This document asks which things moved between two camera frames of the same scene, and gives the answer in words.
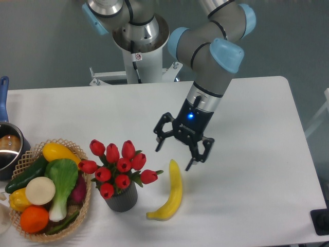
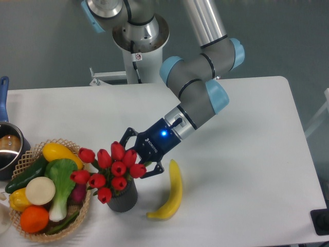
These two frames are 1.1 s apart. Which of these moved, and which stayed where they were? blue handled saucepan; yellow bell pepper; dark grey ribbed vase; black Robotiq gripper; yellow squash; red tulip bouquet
Moved: red tulip bouquet; black Robotiq gripper
Stayed: yellow bell pepper; dark grey ribbed vase; yellow squash; blue handled saucepan
